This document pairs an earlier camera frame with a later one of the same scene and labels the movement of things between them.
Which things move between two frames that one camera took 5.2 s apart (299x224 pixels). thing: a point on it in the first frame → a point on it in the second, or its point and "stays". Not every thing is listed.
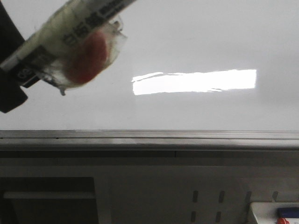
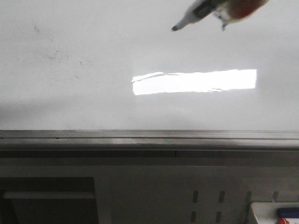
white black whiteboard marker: x=75 y=44 → x=198 y=12
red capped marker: x=282 y=220 stays
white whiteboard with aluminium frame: x=190 y=74 stays
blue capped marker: x=288 y=212 stays
